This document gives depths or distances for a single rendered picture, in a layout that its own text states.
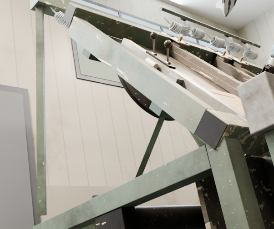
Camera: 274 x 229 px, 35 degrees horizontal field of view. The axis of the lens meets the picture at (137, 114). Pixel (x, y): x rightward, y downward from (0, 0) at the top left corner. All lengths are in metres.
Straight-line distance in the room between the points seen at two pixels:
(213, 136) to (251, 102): 0.19
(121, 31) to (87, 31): 0.38
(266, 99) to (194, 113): 0.31
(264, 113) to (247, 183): 0.25
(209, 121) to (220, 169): 0.18
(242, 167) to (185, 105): 0.32
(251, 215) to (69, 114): 2.87
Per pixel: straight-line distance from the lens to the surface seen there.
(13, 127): 3.74
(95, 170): 4.08
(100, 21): 2.54
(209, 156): 1.58
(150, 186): 1.79
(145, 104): 3.05
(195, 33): 2.89
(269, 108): 1.46
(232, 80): 2.48
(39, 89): 2.68
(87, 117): 4.25
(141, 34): 2.72
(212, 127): 1.58
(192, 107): 1.66
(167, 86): 1.77
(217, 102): 1.91
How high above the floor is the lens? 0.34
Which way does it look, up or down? 22 degrees up
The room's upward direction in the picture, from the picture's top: 11 degrees counter-clockwise
